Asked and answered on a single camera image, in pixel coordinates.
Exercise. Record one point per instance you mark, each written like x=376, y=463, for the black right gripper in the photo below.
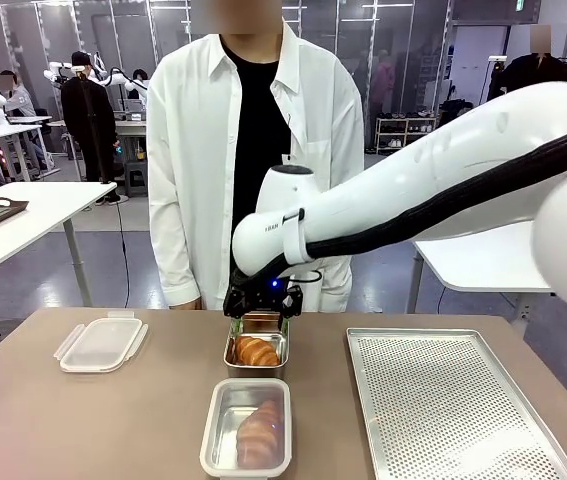
x=262, y=297

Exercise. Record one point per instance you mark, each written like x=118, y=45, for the golden brown croissant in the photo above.
x=255, y=351
x=258, y=435

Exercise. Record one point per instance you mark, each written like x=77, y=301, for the clear plastic clip lid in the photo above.
x=207, y=450
x=100, y=345

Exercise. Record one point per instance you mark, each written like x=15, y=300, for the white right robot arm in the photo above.
x=363, y=210

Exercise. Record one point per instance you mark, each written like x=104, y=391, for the rectangular steel container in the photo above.
x=228, y=425
x=255, y=371

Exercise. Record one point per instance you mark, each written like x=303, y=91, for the person's right hand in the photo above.
x=194, y=304

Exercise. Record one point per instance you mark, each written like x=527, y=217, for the person in white shirt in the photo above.
x=193, y=175

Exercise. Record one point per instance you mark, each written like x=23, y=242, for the grey plastic stool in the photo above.
x=138, y=180

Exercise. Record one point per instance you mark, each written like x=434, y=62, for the wooden shoe rack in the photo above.
x=405, y=135

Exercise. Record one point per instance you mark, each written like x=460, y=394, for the white rounded table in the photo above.
x=483, y=260

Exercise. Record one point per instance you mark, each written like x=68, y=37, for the perforated metal baking tray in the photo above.
x=463, y=410

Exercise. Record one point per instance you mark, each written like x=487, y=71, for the white side table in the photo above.
x=38, y=210

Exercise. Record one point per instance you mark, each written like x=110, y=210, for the person in pink jacket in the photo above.
x=383, y=85

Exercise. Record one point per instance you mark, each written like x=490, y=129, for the man in black cap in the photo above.
x=88, y=110

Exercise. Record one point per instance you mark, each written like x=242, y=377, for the seated person in grey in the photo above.
x=20, y=102

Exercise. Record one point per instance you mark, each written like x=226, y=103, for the person in black coat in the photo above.
x=533, y=75

